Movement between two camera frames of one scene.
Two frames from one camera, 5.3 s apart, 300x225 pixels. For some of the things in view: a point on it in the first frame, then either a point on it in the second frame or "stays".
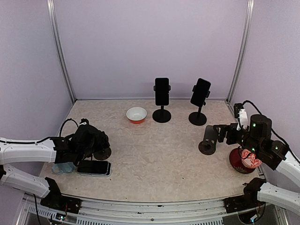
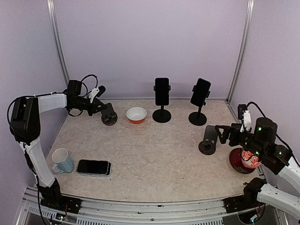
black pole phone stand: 198,118 stays
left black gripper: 99,146 to 94,108
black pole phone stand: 161,116 stays
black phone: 199,94 stays
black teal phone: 161,91 stays
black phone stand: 103,154 to 109,116
